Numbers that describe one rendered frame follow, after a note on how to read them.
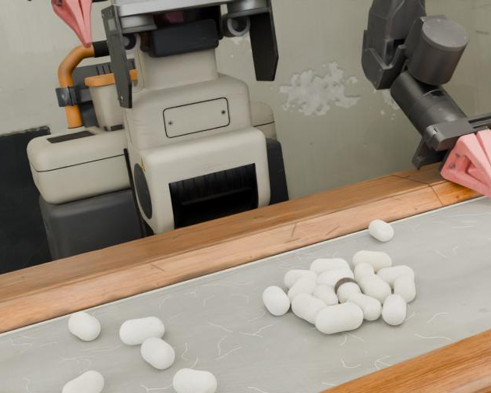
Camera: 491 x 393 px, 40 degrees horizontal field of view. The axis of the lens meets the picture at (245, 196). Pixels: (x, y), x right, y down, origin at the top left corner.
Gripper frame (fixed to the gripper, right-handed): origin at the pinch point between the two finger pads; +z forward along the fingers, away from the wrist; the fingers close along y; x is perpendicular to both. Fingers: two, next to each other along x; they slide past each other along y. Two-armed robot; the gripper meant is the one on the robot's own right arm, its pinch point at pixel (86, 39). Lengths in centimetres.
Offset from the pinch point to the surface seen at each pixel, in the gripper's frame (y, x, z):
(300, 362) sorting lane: 3.7, -24.4, 41.2
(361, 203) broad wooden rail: 24.8, -3.5, 27.9
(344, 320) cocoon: 8.5, -23.7, 39.4
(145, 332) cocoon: -5.2, -15.9, 35.3
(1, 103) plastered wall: -5, 160, -66
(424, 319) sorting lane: 15, -24, 41
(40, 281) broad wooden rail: -11.7, -1.1, 26.5
